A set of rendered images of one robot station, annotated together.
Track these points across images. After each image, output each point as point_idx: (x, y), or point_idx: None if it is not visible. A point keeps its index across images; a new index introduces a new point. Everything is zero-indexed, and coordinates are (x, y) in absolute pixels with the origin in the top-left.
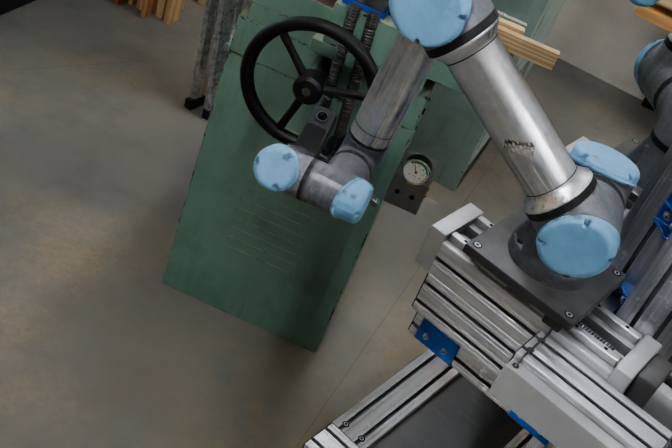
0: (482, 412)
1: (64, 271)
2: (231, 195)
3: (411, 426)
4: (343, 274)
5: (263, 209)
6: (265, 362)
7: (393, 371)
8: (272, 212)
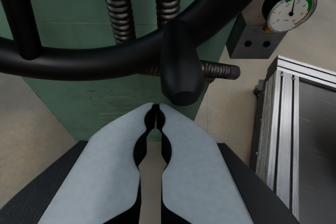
0: (327, 164)
1: (12, 175)
2: (81, 98)
3: (302, 216)
4: (194, 110)
5: (113, 98)
6: (162, 167)
7: (228, 127)
8: (121, 97)
